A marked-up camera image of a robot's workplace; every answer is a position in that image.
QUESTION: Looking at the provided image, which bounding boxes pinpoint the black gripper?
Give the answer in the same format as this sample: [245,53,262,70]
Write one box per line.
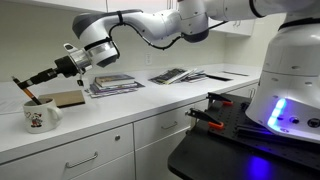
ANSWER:
[17,55,81,91]

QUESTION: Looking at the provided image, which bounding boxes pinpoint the dark pen with red end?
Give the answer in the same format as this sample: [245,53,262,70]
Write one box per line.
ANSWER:
[11,75,43,106]

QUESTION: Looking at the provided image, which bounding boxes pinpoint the white mug with cartoon print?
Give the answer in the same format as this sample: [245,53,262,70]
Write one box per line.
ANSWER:
[22,97,64,135]

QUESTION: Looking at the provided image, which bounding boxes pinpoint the brown flat notebook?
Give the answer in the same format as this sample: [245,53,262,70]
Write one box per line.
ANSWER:
[38,89,86,109]

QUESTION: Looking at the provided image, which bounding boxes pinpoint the white paper sheet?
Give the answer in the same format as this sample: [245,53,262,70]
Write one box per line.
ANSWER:
[0,97,26,116]

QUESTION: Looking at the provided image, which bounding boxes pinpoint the pile of magazines under book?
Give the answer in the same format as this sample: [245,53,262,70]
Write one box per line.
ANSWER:
[84,81,146,99]

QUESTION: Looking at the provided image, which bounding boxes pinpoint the dark hardcover book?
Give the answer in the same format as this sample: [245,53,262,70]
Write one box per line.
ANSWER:
[94,74,136,89]

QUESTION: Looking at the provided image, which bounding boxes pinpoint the white upper cabinet door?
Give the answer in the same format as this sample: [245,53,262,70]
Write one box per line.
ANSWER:
[106,0,173,15]
[0,0,108,14]
[208,18,257,37]

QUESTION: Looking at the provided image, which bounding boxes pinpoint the white cabinet door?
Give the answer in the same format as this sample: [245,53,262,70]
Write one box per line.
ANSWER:
[106,0,173,15]
[0,0,108,14]
[134,127,192,180]
[208,18,257,37]

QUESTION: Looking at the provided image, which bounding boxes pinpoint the wide white drawer front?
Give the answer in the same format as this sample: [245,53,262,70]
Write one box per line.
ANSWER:
[0,123,135,180]

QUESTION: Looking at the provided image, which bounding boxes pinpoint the narrow white drawer front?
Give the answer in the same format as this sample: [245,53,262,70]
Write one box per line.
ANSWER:
[133,104,195,150]

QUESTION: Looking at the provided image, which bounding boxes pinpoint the fanned dark magazine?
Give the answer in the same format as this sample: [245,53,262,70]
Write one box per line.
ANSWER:
[148,68,198,86]

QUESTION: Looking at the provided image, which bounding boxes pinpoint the white lower cabinet door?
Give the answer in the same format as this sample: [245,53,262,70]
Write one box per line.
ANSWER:
[134,127,192,180]

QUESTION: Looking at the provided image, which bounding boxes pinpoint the fanned magazines with colourful covers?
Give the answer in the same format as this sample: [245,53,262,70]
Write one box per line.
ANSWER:
[181,70,210,84]

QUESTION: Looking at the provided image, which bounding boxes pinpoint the black flat sheet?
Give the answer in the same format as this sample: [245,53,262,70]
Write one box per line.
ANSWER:
[205,73,234,83]

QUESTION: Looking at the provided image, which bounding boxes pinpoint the black cart table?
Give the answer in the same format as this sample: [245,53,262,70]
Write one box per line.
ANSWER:
[167,127,320,180]

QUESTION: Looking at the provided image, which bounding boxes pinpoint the thin grey strip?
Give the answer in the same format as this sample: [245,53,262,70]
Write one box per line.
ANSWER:
[222,70,250,78]

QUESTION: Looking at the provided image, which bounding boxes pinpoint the black perforated mounting board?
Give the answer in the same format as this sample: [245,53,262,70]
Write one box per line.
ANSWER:
[207,92,320,172]

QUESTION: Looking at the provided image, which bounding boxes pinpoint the white corner cabinet front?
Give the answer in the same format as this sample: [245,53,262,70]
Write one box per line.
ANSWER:
[227,82,260,100]

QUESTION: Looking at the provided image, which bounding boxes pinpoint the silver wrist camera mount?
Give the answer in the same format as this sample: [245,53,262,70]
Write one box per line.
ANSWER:
[63,42,94,76]

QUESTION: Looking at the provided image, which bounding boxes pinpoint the long metal drawer handle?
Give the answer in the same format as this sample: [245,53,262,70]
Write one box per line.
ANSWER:
[64,151,100,170]

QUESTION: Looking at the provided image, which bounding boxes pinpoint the short metal drawer handle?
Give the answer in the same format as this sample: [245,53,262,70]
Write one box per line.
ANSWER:
[160,121,179,132]

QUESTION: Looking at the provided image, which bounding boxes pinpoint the large black clamp orange handle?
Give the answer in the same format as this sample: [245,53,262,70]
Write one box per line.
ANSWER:
[185,107,225,131]

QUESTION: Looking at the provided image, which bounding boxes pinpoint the small black clamp orange handle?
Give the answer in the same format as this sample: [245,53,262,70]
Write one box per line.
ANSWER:
[205,92,234,108]

